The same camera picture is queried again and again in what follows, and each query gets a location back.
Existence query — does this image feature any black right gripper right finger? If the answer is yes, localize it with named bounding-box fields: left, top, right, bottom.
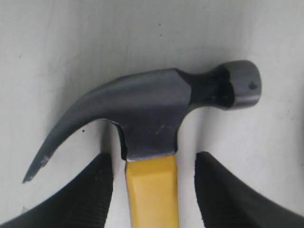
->
left=194, top=152, right=304, bottom=228

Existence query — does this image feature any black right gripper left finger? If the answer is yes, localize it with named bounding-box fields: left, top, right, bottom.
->
left=1, top=153, right=113, bottom=228

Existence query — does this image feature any yellow black claw hammer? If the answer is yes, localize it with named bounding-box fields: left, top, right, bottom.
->
left=23, top=60, right=262, bottom=228

